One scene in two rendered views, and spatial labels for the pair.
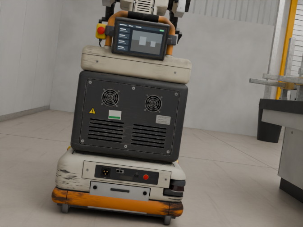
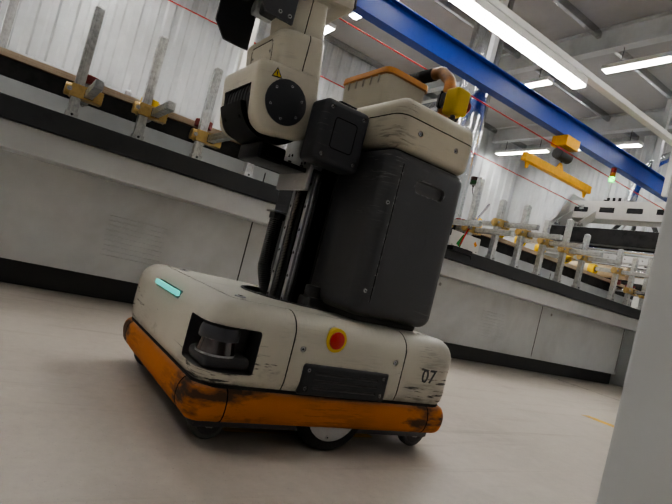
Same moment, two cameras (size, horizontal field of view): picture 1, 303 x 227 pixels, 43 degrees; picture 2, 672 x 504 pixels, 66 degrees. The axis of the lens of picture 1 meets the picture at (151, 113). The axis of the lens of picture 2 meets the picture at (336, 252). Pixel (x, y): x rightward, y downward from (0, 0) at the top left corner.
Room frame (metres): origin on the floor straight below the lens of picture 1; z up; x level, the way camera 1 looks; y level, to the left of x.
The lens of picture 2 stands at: (2.70, 1.37, 0.38)
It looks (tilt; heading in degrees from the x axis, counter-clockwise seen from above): 2 degrees up; 241
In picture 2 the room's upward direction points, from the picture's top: 14 degrees clockwise
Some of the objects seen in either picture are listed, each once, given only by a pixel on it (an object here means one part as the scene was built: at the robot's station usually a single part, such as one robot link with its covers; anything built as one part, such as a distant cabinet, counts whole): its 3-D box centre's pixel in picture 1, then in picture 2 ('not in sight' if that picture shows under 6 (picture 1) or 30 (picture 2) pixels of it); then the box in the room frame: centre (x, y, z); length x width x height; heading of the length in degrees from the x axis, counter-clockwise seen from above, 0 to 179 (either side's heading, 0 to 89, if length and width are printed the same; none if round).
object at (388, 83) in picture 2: not in sight; (380, 102); (1.99, 0.11, 0.87); 0.23 x 0.15 x 0.11; 94
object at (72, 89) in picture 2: (286, 85); (83, 94); (2.70, -0.91, 0.80); 0.14 x 0.06 x 0.05; 4
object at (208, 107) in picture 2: not in sight; (204, 120); (2.22, -0.95, 0.88); 0.04 x 0.04 x 0.48; 4
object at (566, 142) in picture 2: not in sight; (563, 154); (-3.66, -4.01, 2.95); 0.34 x 0.26 x 0.49; 4
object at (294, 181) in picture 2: not in sight; (287, 131); (2.27, 0.19, 0.68); 0.28 x 0.27 x 0.25; 94
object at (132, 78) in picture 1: (131, 97); (349, 197); (2.01, 0.11, 0.59); 0.55 x 0.34 x 0.83; 94
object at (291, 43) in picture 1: (287, 71); (84, 66); (2.72, -0.91, 0.91); 0.04 x 0.04 x 0.48; 4
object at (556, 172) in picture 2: not in sight; (558, 173); (-3.66, -4.01, 2.65); 1.70 x 0.09 x 0.32; 4
